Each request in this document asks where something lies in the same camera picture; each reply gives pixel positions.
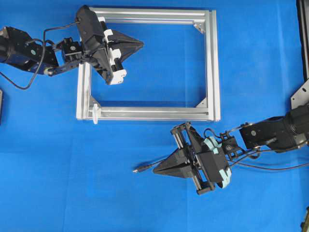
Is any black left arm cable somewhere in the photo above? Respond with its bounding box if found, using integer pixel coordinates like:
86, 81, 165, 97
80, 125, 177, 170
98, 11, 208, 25
0, 22, 80, 90

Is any black metal stand right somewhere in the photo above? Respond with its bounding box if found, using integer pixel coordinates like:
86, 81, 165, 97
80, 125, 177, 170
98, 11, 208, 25
296, 0, 309, 81

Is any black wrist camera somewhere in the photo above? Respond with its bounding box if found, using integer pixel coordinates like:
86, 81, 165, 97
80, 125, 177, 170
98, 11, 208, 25
76, 5, 104, 51
197, 148, 231, 189

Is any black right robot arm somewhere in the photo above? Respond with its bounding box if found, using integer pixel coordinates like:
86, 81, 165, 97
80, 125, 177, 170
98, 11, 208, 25
153, 86, 309, 195

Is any black USB wire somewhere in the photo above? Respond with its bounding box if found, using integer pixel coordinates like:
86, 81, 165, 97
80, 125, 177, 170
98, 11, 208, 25
132, 149, 309, 174

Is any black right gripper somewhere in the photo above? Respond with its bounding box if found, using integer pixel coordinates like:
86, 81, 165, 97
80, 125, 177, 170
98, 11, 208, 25
153, 122, 222, 195

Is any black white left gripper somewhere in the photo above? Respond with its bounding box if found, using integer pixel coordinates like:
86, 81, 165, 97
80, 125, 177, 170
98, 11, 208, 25
81, 16, 144, 86

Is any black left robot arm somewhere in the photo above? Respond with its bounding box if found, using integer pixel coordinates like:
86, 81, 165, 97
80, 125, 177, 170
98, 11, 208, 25
0, 17, 144, 85

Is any aluminium extrusion frame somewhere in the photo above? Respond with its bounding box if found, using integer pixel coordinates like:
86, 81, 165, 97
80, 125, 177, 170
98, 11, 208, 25
76, 8, 221, 124

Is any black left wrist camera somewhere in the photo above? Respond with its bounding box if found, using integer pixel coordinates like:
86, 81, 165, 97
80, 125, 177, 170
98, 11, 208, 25
76, 5, 104, 51

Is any dark box left edge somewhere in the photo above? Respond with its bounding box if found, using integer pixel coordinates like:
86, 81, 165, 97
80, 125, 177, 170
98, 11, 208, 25
0, 89, 3, 123

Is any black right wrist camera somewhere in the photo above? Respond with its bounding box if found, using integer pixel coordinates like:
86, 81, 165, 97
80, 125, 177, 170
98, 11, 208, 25
197, 148, 231, 189

